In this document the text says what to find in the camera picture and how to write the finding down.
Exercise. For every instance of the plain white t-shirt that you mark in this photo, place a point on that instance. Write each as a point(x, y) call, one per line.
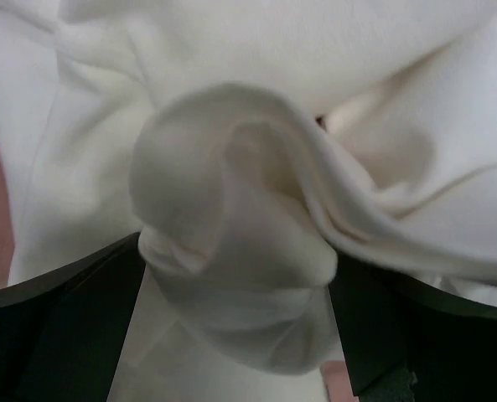
point(252, 145)

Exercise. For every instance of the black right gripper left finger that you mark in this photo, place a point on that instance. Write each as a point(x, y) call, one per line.
point(62, 333)

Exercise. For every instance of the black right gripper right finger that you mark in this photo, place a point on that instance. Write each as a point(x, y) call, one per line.
point(404, 340)

